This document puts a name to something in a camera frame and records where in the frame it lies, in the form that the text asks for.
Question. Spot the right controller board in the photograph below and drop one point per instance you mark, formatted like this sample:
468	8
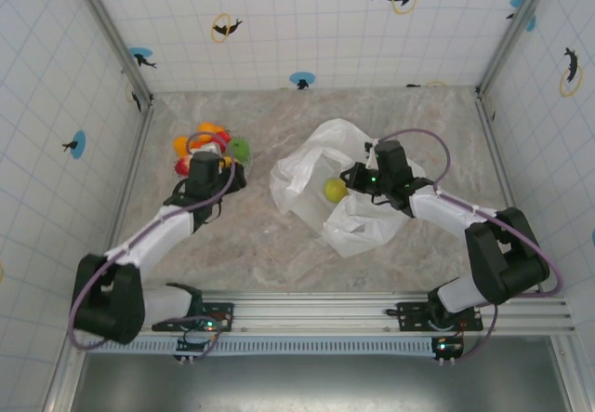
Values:
448	348

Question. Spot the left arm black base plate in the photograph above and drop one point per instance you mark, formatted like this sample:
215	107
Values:
223	314

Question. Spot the small yellow-orange fruit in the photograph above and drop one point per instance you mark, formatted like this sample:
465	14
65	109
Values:
180	143

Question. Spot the deep orange tangerine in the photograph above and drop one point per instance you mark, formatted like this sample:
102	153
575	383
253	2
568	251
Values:
199	141

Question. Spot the controller board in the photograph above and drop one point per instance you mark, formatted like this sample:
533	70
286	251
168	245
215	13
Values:
195	344
448	348

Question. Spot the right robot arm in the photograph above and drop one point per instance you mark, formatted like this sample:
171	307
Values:
446	212

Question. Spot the pile of mixed fruit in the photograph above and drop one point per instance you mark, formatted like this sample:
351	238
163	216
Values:
250	158

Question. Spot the aluminium corner post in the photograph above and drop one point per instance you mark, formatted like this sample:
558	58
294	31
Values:
109	30
516	26

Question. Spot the blue circle dolphin sticker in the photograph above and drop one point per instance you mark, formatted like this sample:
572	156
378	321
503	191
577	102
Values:
141	57
76	144
302	79

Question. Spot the left aluminium corner post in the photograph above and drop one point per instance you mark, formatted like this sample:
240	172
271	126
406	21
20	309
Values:
109	30

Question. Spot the green apple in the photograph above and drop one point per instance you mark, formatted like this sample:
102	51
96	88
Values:
240	148

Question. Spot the aluminium front rail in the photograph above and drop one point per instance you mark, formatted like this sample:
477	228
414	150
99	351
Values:
316	312

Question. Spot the green pear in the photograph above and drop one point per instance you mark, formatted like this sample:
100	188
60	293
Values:
335	190

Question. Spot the white plastic bag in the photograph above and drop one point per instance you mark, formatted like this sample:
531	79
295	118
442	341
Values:
362	226

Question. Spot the orange lumpy fruit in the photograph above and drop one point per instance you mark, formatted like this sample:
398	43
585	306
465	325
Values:
207	128

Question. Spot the left aluminium side rail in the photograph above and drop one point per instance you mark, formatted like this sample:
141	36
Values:
137	151

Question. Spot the red and yellow apple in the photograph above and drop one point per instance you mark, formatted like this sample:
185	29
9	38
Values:
182	165

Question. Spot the aluminium side rail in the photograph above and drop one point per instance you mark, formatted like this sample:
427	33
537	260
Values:
137	151
497	151

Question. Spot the large orange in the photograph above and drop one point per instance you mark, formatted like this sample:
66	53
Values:
228	161

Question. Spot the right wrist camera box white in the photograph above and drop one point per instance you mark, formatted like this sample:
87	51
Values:
370	151

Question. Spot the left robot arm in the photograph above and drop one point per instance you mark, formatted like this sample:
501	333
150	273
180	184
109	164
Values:
153	240

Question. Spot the left controller board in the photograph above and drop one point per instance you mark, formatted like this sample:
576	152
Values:
195	344

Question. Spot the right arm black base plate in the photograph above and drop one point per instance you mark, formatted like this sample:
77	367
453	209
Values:
409	314

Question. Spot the right aluminium corner post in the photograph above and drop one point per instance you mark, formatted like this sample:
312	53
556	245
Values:
516	26

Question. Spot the right aluminium side rail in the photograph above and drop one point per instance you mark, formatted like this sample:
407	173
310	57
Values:
497	151

